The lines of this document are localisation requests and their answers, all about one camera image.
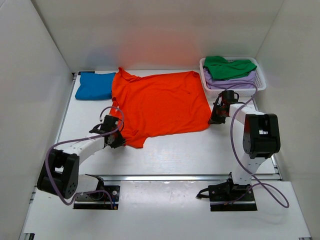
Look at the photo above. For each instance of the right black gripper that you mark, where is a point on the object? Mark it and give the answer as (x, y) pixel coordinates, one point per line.
(214, 119)

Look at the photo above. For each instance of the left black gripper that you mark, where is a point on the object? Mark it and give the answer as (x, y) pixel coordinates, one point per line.
(121, 140)

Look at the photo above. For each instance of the orange t shirt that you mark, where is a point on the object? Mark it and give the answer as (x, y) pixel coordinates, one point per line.
(158, 105)

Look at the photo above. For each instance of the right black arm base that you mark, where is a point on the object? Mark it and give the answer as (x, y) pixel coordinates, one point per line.
(229, 197)

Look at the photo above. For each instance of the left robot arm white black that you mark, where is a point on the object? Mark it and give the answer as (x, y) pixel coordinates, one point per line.
(60, 176)

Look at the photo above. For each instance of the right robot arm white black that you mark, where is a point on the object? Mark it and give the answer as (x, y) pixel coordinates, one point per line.
(261, 136)

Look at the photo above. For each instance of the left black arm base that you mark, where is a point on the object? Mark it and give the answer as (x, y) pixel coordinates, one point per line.
(106, 199)

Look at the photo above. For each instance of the lavender t shirt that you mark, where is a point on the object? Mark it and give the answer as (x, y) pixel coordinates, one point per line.
(235, 83)

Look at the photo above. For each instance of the green t shirt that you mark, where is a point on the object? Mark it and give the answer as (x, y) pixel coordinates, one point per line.
(221, 69)

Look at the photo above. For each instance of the white plastic basket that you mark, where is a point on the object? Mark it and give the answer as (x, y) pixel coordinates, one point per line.
(259, 80)

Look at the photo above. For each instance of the folded blue t shirt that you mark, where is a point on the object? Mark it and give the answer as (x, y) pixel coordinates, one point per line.
(95, 86)

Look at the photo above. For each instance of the aluminium table rail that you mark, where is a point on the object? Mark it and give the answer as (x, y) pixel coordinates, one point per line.
(200, 155)

